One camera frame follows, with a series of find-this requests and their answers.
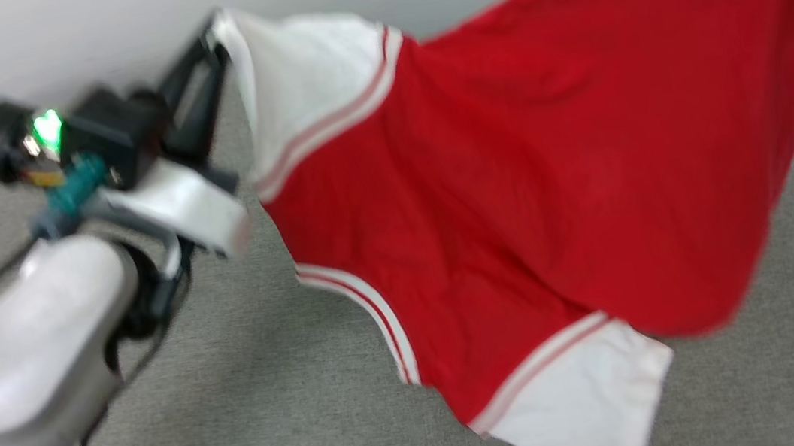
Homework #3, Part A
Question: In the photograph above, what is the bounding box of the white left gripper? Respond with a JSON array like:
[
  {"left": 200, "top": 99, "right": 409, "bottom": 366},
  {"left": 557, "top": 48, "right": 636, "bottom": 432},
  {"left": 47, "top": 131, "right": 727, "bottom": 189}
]
[{"left": 0, "top": 23, "right": 256, "bottom": 286}]

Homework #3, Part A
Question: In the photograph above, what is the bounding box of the red and white jersey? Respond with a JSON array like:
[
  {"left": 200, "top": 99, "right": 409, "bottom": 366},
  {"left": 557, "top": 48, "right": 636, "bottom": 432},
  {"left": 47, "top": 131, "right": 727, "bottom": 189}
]
[{"left": 211, "top": 0, "right": 794, "bottom": 446}]

